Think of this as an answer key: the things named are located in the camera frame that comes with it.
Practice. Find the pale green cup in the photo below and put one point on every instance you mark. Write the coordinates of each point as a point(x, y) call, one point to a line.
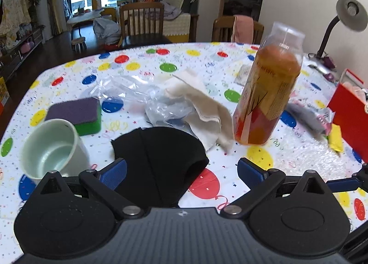
point(51, 149)

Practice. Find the hanging light clothes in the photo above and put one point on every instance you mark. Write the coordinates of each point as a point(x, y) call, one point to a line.
point(13, 14)

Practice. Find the beige cloth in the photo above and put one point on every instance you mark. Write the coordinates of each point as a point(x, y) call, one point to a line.
point(207, 109)

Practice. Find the clear plastic bag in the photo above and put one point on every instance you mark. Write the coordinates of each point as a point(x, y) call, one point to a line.
point(166, 109)
point(126, 84)

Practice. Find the red onion piece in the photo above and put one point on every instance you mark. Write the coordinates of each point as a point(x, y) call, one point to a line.
point(330, 76)

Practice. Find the pink towel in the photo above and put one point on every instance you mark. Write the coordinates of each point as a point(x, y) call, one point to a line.
point(243, 30)

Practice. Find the grey desk lamp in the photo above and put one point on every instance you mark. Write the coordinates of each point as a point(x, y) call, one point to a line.
point(349, 14)

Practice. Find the grey bag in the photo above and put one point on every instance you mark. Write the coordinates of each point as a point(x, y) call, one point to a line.
point(106, 30)

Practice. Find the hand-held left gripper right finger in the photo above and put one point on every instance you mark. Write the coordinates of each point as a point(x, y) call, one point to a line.
point(250, 172)

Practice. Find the low dark cabinet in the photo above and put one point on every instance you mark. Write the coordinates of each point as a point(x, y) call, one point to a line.
point(20, 50)

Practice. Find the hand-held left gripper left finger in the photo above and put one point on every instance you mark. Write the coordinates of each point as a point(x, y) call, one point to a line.
point(116, 169)

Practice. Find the wooden chair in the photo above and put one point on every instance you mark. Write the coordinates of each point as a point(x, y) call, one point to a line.
point(141, 20)
point(220, 30)

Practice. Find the round coffee table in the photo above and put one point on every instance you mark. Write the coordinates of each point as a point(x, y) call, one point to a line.
point(83, 16)

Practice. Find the balloon print tablecloth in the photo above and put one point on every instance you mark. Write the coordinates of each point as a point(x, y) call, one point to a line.
point(201, 60)

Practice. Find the purple and green sponge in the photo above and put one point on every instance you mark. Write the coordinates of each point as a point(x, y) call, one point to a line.
point(74, 109)

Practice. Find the small wooden stool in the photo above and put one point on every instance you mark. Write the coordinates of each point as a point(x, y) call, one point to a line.
point(79, 42)

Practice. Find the pink and white snack packet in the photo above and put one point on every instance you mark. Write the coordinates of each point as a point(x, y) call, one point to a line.
point(326, 121)

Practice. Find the pink cloth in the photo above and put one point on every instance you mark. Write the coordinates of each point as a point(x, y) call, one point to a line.
point(356, 87)

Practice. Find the black cloth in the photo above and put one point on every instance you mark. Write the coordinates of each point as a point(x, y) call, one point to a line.
point(161, 154)

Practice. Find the orange juice bottle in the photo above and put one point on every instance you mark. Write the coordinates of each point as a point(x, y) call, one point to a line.
point(267, 94)

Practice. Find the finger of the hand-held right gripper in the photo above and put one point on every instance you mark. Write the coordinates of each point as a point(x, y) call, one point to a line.
point(345, 185)

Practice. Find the crumpled snack wrapper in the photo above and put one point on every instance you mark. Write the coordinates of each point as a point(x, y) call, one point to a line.
point(304, 116)

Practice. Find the red cardboard box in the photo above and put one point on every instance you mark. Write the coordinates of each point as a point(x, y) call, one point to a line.
point(350, 117)

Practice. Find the small white pouch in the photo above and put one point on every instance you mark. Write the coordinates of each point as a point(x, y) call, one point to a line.
point(244, 76)

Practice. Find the halved red onion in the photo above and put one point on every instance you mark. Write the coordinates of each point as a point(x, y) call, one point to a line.
point(329, 62)

